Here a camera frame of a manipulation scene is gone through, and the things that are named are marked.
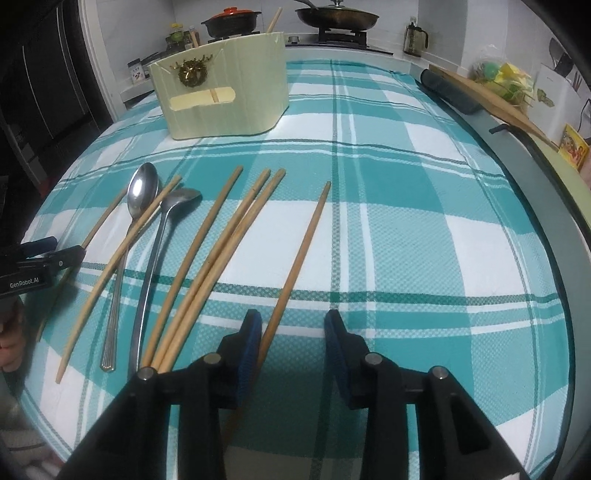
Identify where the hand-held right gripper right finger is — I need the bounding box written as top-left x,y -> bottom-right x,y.
323,309 -> 539,480

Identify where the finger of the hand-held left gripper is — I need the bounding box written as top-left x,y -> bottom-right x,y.
44,246 -> 87,274
18,236 -> 59,257

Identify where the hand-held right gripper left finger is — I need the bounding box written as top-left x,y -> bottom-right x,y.
55,308 -> 264,480

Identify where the ribbed handle metal spoon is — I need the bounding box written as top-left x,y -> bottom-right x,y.
100,162 -> 161,373

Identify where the smooth handle metal spoon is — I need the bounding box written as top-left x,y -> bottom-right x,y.
129,188 -> 202,376

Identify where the cream plastic utensil box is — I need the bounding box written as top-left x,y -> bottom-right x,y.
148,31 -> 290,139

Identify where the person's left hand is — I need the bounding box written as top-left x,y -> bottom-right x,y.
0,300 -> 25,373

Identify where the teal white plaid tablecloth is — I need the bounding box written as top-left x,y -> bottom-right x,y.
28,58 -> 575,480

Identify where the black refrigerator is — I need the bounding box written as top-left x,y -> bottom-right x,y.
0,0 -> 116,195

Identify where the green label sauce bottle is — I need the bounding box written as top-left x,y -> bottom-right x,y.
165,23 -> 186,51

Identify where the black clay pot orange lid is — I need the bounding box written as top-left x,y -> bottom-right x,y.
201,7 -> 262,38

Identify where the black electric griddle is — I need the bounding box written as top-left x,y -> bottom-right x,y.
421,69 -> 485,114

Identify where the wooden cutting board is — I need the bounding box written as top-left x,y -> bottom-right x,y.
429,65 -> 560,152

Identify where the yellow packet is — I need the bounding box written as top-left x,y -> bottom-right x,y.
558,124 -> 591,168

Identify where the black gas stove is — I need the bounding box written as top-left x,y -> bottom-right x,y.
203,28 -> 393,56

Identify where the plastic bag of sponges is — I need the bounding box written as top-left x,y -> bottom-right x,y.
471,60 -> 539,109

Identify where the dark glass jar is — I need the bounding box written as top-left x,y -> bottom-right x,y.
404,21 -> 429,57

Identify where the black frying pan glass lid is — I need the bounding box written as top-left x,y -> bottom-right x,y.
294,0 -> 380,31

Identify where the white knife block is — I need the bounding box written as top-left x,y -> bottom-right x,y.
536,39 -> 583,112

